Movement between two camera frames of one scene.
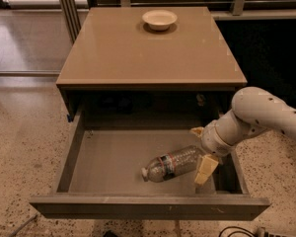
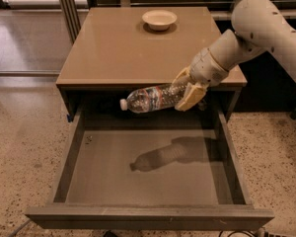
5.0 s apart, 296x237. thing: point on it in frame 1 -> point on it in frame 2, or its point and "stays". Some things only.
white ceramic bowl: x=159 y=20 stays
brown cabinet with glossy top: x=148 y=64 stays
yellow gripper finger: x=206 y=168 -> x=193 y=93
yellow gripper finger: x=197 y=130 -> x=185 y=72
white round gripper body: x=211 y=142 -> x=205 y=68
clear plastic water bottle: x=176 y=163 -> x=154 y=98
